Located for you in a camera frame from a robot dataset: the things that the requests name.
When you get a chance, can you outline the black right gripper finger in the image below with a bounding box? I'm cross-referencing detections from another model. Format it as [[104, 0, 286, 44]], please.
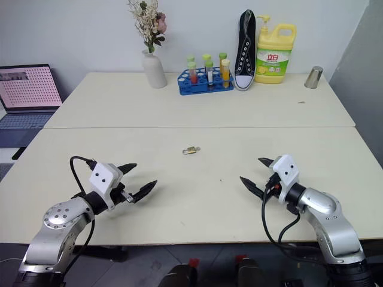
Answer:
[[257, 157, 275, 172], [239, 176, 266, 200]]

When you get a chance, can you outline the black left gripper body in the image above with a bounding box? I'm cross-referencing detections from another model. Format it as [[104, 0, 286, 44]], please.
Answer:
[[109, 170, 135, 207]]

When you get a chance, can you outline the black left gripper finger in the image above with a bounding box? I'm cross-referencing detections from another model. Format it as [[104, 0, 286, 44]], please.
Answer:
[[130, 179, 159, 204], [117, 163, 138, 175]]

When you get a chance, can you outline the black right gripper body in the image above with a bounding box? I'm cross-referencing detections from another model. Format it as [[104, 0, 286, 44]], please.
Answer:
[[263, 169, 282, 200]]

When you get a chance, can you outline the metal cup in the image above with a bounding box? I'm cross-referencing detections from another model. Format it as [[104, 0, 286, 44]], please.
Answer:
[[304, 66, 324, 89]]

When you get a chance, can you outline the yellow-capped tube with orange liquid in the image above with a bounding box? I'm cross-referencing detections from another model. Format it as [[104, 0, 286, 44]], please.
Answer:
[[220, 59, 232, 88]]

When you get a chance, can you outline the blue test tube rack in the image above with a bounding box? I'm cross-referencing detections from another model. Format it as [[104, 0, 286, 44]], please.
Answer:
[[178, 68, 235, 96]]

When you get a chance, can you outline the white ceramic vase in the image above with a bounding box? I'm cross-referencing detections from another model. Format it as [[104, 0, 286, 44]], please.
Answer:
[[141, 49, 168, 89]]

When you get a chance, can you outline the yellow dish soap bottle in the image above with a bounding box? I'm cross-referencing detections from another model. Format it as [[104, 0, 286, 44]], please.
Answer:
[[254, 14, 297, 84]]

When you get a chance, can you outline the green-capped tube with white label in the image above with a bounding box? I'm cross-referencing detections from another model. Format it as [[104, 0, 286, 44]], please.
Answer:
[[204, 61, 215, 88]]

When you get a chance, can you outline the black canvas sneaker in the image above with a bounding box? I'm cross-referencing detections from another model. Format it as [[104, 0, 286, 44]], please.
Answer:
[[233, 9, 257, 91]]

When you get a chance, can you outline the green-capped tube with red liquid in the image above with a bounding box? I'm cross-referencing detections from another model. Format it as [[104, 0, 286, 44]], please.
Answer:
[[187, 62, 199, 86]]

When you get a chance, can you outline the open laptop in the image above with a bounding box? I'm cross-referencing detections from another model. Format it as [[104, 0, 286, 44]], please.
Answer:
[[0, 63, 63, 149]]

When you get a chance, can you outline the dried flower bouquet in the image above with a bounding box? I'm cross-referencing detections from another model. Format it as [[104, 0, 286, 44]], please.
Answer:
[[127, 0, 168, 54]]

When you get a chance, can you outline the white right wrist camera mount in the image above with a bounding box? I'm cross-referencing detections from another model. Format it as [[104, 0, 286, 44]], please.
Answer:
[[271, 154, 301, 201]]

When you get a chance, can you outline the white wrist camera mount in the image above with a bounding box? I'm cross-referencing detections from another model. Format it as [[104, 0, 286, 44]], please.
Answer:
[[89, 161, 123, 210], [271, 154, 301, 201]]

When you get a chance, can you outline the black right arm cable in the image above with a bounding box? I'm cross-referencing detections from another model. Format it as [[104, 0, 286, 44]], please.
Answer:
[[261, 176, 330, 264]]

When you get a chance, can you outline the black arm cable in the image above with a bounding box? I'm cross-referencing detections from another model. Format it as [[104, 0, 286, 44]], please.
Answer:
[[261, 176, 330, 264], [69, 156, 98, 261]]

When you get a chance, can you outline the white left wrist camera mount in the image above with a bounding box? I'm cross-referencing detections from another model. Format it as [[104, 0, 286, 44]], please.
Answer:
[[89, 161, 123, 210]]

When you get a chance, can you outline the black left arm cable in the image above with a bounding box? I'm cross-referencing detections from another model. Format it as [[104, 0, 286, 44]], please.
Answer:
[[69, 156, 98, 261]]

